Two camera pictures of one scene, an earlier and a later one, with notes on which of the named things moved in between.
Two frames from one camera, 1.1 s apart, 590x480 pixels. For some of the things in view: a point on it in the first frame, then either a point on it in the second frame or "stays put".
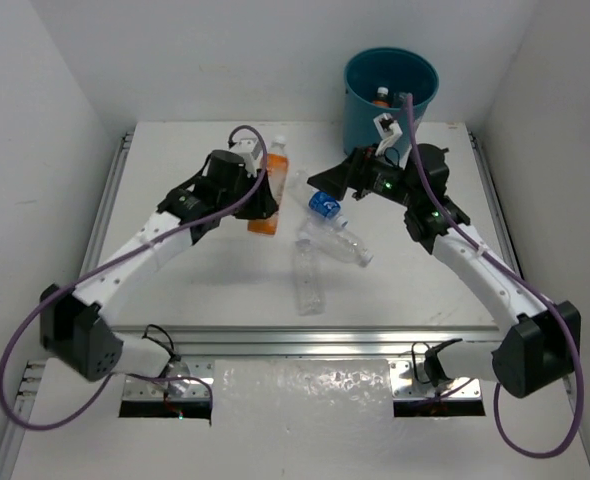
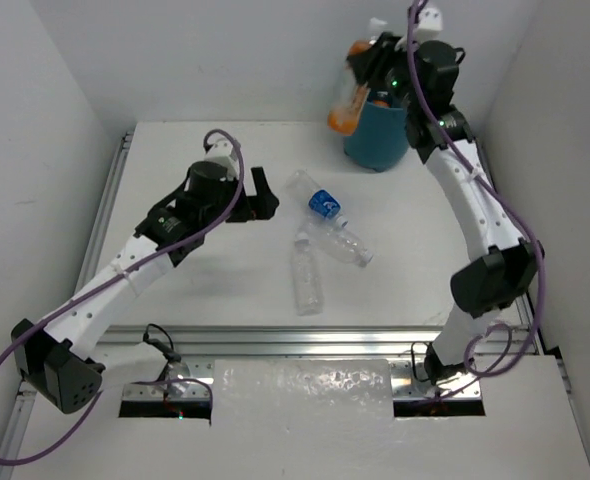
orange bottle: x=277 y=164 -> x=344 y=119
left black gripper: x=254 y=195 stays put
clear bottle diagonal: x=336 y=242 stays put
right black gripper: x=336 y=179 -> x=369 y=64
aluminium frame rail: x=282 y=339 stays put
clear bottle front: x=309 y=280 stays put
